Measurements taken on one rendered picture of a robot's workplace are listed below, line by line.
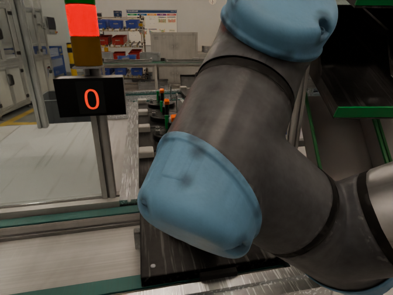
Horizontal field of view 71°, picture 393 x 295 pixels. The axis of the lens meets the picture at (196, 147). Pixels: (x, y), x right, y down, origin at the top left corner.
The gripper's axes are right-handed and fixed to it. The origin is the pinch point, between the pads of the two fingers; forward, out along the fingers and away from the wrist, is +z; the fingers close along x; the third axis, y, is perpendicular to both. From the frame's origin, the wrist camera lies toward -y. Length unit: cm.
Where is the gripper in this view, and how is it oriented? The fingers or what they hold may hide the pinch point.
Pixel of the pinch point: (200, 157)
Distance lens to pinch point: 50.5
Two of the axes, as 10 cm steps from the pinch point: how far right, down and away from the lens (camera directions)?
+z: -1.4, 3.9, 9.1
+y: 1.4, 9.2, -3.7
